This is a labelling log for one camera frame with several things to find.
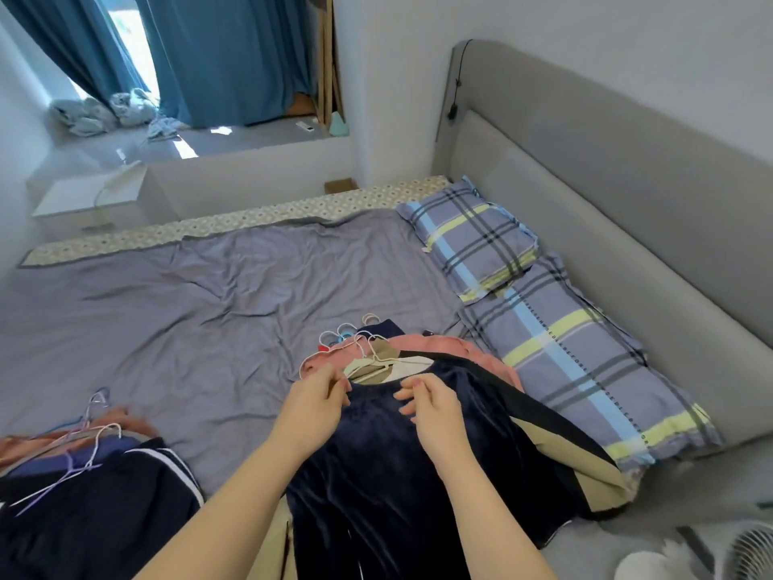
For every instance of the person's right hand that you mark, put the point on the person's right hand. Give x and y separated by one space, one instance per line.
438 416

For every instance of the person's left hand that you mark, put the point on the person's left hand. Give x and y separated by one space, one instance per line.
308 404

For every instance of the person's right fingers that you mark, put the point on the person's right fingers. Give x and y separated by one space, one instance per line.
413 395

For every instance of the person's left fingers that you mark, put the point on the person's left fingers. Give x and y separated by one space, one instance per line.
338 386

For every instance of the navy velvet garment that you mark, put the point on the navy velvet garment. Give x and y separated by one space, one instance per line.
386 489

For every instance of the person's left forearm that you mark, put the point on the person's left forearm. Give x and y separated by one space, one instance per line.
229 513

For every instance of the person's right forearm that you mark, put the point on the person's right forearm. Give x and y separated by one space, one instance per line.
483 519

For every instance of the pink garment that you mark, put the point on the pink garment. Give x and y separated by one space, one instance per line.
459 350

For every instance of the dark blue folded garment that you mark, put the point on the dark blue folded garment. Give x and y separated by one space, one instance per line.
386 330

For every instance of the grey bed sheet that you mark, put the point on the grey bed sheet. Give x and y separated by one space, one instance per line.
229 320

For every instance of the small plaid pillow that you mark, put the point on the small plaid pillow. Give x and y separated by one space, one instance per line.
471 241

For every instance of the large plaid pillow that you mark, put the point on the large plaid pillow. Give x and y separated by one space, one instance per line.
580 368

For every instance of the patterned mattress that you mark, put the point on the patterned mattress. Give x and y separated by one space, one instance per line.
253 218

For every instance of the small brown cardboard box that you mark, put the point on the small brown cardboard box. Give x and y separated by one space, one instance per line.
341 186

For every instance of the orange garment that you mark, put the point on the orange garment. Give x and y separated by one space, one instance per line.
130 419

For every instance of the light blue clothes hanger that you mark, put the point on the light blue clothes hanger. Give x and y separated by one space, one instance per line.
96 401

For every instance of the pale pink clothes hanger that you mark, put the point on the pale pink clothes hanger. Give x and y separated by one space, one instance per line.
99 437

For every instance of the teal triangular object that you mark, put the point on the teal triangular object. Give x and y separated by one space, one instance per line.
339 126

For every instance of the white remote control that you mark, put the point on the white remote control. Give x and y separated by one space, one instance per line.
305 127

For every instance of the black garment with white stripes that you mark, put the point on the black garment with white stripes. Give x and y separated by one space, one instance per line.
96 525

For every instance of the white round object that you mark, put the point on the white round object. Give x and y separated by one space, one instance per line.
646 566

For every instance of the purple clothes hanger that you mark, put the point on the purple clothes hanger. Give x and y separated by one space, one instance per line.
63 477

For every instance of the grey upholstered headboard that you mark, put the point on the grey upholstered headboard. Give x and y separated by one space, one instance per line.
634 193

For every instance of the white nightstand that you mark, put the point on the white nightstand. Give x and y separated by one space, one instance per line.
96 202

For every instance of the small crumpled blue cloth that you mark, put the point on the small crumpled blue cloth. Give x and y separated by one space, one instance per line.
163 129

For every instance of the light blue crumpled cloth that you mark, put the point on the light blue crumpled cloth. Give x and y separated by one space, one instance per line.
84 117
134 107

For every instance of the blue curtain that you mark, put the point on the blue curtain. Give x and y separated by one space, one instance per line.
235 54
66 42

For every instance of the white electric fan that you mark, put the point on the white electric fan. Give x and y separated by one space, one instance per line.
752 555

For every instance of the wooden frame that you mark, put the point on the wooden frame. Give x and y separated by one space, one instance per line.
329 60

